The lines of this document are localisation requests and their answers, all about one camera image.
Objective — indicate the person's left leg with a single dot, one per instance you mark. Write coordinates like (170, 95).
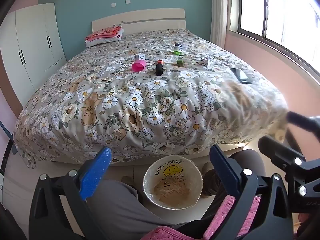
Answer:
(130, 210)

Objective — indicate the small white box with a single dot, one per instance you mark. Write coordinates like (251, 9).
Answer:
(137, 57)
(142, 56)

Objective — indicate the white wardrobe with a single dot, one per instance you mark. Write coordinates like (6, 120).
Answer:
(30, 50)

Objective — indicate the cream curtain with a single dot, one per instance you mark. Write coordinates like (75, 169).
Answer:
(221, 15)

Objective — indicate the pink quilted garment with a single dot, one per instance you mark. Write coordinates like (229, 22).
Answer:
(225, 215)

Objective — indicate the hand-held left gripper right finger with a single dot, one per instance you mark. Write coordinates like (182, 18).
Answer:
(225, 167)

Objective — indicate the black smartphone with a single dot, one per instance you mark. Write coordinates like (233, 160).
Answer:
(241, 75)

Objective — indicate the small green box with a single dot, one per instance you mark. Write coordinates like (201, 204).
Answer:
(180, 62)

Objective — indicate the wastebasket with smiley bag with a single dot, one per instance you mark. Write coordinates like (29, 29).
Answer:
(172, 182)

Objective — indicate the black bottle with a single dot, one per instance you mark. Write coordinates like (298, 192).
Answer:
(159, 69)

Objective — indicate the window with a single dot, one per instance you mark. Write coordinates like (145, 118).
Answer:
(282, 12)

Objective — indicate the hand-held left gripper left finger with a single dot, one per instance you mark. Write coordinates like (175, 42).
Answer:
(96, 172)

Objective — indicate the white bottle with blue label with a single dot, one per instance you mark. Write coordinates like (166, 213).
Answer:
(178, 47)

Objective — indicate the pink cup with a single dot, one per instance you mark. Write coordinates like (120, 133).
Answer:
(138, 66)

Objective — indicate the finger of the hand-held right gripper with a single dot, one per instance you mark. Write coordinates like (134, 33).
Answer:
(303, 121)
(280, 151)

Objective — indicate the bed with floral cover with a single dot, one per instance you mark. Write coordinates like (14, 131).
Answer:
(150, 100)

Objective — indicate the cream bed headboard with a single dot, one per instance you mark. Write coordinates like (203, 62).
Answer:
(150, 20)

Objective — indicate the person's leg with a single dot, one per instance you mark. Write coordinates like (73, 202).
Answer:
(130, 210)
(247, 160)

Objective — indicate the white medicine box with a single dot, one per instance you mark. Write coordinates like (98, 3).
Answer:
(207, 61)

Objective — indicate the person's right leg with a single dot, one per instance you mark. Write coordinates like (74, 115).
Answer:
(247, 160)

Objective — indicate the green plastic item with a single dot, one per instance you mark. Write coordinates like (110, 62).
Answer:
(176, 52)

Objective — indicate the folded red cloth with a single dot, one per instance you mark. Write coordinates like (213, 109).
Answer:
(103, 33)

